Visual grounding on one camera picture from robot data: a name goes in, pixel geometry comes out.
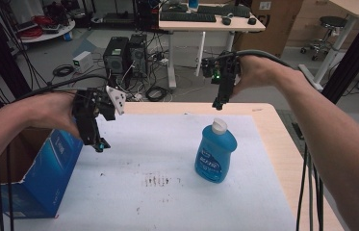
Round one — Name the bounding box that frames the person's left hand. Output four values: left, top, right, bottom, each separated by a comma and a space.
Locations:
19, 90, 83, 140

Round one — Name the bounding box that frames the blue cardboard box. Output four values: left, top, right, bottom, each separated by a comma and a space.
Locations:
0, 128, 85, 219

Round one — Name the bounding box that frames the black keyboard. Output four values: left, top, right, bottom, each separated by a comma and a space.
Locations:
160, 11, 218, 24
196, 4, 252, 19

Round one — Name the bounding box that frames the light wooden standing desk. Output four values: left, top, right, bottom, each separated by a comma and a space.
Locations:
297, 0, 359, 91

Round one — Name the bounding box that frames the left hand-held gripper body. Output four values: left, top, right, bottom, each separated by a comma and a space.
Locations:
71, 85, 127, 122

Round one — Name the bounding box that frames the black computer tower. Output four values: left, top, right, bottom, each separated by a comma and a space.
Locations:
102, 36, 130, 79
128, 33, 149, 79

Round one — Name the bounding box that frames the black round stool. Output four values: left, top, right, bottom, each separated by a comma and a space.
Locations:
299, 15, 348, 62

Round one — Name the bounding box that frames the round white table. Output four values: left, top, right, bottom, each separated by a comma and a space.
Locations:
18, 18, 76, 44

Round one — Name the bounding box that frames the black coiled cable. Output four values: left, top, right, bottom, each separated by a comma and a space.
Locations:
144, 85, 170, 103
52, 64, 76, 78

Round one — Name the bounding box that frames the person's right hand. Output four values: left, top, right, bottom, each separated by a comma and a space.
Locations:
230, 55, 298, 98

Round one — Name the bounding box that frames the white desk with legs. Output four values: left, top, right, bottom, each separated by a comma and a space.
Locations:
158, 2, 267, 90

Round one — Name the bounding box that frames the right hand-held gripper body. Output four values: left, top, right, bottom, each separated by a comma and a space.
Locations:
200, 50, 243, 86

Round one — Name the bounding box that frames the white table mat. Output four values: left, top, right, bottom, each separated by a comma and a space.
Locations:
0, 112, 297, 231

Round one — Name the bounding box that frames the red coiled cable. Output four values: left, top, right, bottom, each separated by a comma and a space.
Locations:
18, 14, 50, 40

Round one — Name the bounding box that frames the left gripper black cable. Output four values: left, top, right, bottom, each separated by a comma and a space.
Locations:
14, 74, 111, 102

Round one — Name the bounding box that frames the large brown cardboard box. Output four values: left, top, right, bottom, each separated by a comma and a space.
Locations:
233, 0, 305, 60

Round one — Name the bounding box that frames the small white power unit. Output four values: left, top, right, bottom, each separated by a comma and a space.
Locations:
72, 50, 94, 73

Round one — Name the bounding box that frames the black equipment rack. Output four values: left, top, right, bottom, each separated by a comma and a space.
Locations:
134, 0, 161, 32

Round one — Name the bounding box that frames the right gripper grey cable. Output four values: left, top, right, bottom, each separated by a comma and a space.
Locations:
228, 48, 324, 91

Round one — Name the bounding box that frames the blue detergent bottle white cap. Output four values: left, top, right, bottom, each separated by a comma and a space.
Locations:
193, 117, 239, 185

